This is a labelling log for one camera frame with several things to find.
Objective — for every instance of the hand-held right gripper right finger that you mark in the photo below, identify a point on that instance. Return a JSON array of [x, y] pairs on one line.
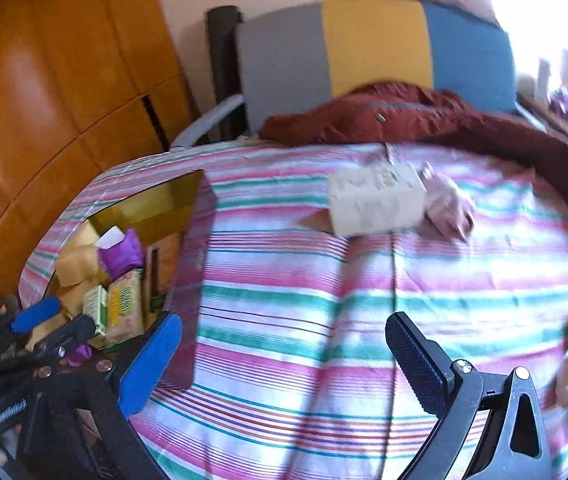
[[416, 360]]

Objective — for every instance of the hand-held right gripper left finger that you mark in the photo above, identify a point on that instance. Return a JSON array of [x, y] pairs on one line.
[[146, 367]]

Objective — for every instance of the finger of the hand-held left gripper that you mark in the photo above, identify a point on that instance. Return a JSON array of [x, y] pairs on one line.
[[66, 335], [36, 316]]

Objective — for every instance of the purple snack packet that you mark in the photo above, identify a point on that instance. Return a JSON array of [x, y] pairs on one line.
[[79, 354], [124, 252]]

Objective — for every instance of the small green carton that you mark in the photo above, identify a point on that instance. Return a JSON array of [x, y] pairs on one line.
[[95, 310]]

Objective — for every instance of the yellow green cracker packet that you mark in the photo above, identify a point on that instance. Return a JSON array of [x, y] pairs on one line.
[[125, 307]]

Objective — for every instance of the tall brown green box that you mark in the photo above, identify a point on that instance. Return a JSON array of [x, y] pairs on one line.
[[161, 270]]

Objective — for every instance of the white rectangular box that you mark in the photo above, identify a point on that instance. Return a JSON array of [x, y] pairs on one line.
[[110, 237]]

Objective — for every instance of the shiny golden cardboard box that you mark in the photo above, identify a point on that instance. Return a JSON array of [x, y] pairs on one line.
[[164, 205]]

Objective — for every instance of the white tissue box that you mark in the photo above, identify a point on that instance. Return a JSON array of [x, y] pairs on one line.
[[374, 200]]

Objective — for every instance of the striped pink green bed sheet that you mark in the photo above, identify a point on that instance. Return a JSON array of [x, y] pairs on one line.
[[289, 310]]

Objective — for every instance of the pink cloth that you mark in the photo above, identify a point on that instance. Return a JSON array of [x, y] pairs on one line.
[[446, 205]]

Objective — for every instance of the maroon jacket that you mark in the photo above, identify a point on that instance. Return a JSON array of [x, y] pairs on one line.
[[414, 115]]

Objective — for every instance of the wooden wardrobe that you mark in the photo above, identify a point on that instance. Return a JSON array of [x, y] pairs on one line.
[[64, 60]]

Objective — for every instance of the small purple object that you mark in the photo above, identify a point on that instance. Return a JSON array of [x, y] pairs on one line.
[[565, 101]]

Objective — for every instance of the grey black chair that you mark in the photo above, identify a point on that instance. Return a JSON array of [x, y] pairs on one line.
[[221, 60]]

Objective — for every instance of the grey yellow blue headboard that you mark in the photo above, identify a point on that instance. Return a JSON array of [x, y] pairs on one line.
[[374, 45]]

